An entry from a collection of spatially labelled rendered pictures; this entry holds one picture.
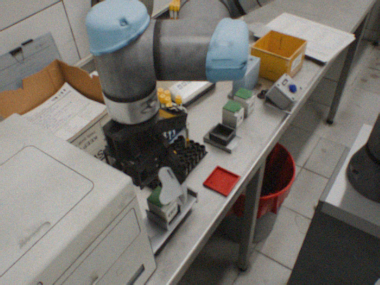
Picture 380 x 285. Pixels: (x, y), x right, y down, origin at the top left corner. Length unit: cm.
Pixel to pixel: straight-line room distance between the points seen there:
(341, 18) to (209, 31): 122
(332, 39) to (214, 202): 82
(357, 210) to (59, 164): 60
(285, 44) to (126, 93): 86
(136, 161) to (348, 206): 48
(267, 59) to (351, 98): 158
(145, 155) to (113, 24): 21
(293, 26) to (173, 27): 107
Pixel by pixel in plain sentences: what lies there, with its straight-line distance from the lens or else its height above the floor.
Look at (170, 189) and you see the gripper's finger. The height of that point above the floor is 108.
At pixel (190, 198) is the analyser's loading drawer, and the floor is 91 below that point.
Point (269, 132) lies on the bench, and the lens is 99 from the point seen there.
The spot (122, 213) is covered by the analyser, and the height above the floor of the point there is 112.
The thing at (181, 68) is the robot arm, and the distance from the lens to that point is 42.
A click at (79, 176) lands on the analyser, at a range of 52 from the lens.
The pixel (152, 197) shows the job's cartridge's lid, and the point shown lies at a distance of 71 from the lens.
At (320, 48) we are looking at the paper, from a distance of 135.
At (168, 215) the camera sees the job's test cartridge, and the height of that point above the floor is 95.
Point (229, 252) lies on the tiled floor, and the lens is 174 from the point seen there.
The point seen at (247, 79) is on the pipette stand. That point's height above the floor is 95.
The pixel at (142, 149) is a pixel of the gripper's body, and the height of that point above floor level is 116.
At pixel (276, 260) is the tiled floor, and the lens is 175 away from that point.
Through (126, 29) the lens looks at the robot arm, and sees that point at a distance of 41.
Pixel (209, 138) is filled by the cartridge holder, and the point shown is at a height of 89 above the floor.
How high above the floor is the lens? 155
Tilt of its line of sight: 46 degrees down
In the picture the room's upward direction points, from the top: 4 degrees counter-clockwise
